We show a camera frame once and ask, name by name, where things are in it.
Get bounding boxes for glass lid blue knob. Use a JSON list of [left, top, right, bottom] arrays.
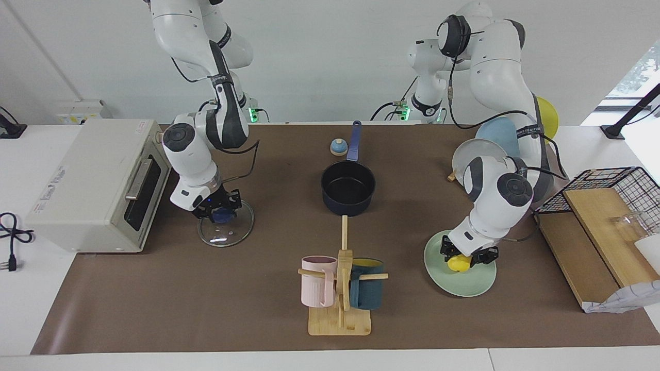
[[197, 198, 255, 248]]

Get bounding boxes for pale green plate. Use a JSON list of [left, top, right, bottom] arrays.
[[424, 229, 497, 298]]

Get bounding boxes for grey plate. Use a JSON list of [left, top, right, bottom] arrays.
[[452, 138, 511, 186]]

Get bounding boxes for light blue plate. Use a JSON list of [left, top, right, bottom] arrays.
[[475, 116, 521, 158]]

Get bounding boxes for yellow plate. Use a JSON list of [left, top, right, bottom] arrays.
[[536, 96, 560, 140]]

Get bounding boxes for brown table mat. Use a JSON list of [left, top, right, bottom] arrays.
[[30, 124, 660, 355]]

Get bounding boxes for dark teal mug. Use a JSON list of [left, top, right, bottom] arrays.
[[349, 258, 384, 310]]

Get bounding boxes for brown wooden board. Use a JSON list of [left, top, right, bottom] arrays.
[[534, 211, 622, 310]]

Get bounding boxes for pink mug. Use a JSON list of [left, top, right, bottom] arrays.
[[301, 256, 338, 308]]

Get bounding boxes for light wooden board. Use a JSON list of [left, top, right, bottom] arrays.
[[562, 188, 660, 289]]

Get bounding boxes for cream toaster oven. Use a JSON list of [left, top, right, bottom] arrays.
[[24, 119, 176, 254]]

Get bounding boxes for wooden mug tree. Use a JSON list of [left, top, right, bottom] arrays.
[[298, 215, 389, 336]]

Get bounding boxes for clear glass cup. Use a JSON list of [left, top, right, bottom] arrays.
[[610, 210, 648, 243]]

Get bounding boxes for white patterned cloth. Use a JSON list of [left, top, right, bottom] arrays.
[[583, 281, 660, 314]]

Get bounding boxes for white container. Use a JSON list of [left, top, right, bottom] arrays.
[[634, 234, 660, 262]]

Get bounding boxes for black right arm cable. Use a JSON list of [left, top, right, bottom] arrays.
[[199, 100, 261, 182]]

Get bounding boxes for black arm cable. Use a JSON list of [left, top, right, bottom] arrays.
[[446, 31, 568, 181], [199, 100, 261, 182]]

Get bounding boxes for black pot purple handle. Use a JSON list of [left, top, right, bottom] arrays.
[[321, 121, 376, 216]]

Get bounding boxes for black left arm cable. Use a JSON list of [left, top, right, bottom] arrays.
[[446, 31, 568, 181]]

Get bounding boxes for black wire basket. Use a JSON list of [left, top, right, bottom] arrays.
[[533, 166, 660, 235]]

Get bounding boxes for white wall socket box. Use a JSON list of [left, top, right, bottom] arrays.
[[56, 99, 113, 125]]

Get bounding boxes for black base cable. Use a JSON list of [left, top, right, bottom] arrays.
[[371, 77, 419, 122]]

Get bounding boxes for black power cord with plug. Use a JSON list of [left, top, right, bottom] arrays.
[[0, 212, 36, 273]]

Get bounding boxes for black clamp mount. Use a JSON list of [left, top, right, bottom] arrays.
[[0, 106, 27, 140]]

